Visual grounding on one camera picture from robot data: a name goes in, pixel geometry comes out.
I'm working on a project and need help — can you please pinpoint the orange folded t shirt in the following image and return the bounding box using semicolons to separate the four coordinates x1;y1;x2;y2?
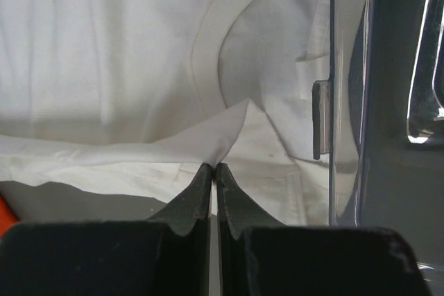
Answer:
0;195;19;236

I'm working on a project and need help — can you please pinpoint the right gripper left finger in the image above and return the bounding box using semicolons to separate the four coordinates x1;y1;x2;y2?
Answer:
148;164;212;237

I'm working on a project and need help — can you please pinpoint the clear plastic bin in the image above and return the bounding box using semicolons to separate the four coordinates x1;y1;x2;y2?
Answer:
313;0;443;289

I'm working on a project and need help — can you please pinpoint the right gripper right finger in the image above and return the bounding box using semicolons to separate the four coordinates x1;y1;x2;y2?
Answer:
215;163;284;240

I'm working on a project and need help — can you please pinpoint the white t shirt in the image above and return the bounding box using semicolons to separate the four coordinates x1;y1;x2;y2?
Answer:
1;0;330;225

